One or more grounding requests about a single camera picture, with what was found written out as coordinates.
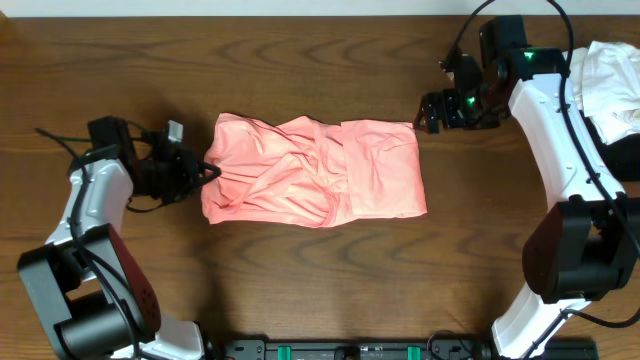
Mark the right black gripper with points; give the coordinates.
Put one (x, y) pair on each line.
(447, 100)

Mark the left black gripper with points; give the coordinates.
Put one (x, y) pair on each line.
(184, 164)

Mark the pink printed t-shirt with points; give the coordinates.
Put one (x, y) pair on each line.
(310, 174)

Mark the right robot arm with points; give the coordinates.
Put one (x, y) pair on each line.
(588, 242)

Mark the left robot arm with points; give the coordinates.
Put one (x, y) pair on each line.
(90, 295)

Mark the black fabric container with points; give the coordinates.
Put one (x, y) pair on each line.
(622, 157)

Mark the white crumpled cloth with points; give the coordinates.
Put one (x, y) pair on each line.
(605, 79)

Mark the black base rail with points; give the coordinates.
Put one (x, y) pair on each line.
(435, 349)

